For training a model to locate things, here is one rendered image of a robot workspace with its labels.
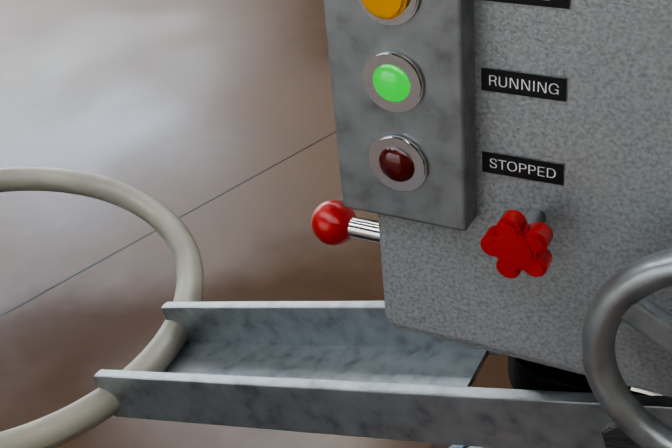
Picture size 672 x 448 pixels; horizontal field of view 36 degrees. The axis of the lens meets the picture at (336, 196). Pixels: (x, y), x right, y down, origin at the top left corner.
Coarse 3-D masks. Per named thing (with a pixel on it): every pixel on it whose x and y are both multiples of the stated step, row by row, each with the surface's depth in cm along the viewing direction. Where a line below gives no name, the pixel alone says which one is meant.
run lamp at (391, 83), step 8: (376, 72) 55; (384, 72) 54; (392, 72) 54; (400, 72) 54; (376, 80) 55; (384, 80) 54; (392, 80) 54; (400, 80) 54; (408, 80) 54; (376, 88) 55; (384, 88) 55; (392, 88) 54; (400, 88) 54; (408, 88) 54; (384, 96) 55; (392, 96) 55; (400, 96) 55
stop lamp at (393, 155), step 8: (384, 152) 57; (392, 152) 57; (400, 152) 57; (384, 160) 57; (392, 160) 57; (400, 160) 57; (408, 160) 57; (384, 168) 58; (392, 168) 57; (400, 168) 57; (408, 168) 57; (392, 176) 58; (400, 176) 57; (408, 176) 57
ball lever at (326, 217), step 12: (324, 204) 70; (336, 204) 70; (312, 216) 70; (324, 216) 69; (336, 216) 69; (348, 216) 69; (312, 228) 70; (324, 228) 69; (336, 228) 69; (348, 228) 69; (360, 228) 69; (372, 228) 68; (324, 240) 70; (336, 240) 69; (348, 240) 70; (372, 240) 69
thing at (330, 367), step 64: (192, 320) 103; (256, 320) 98; (320, 320) 94; (384, 320) 90; (128, 384) 94; (192, 384) 90; (256, 384) 86; (320, 384) 82; (384, 384) 79; (448, 384) 84
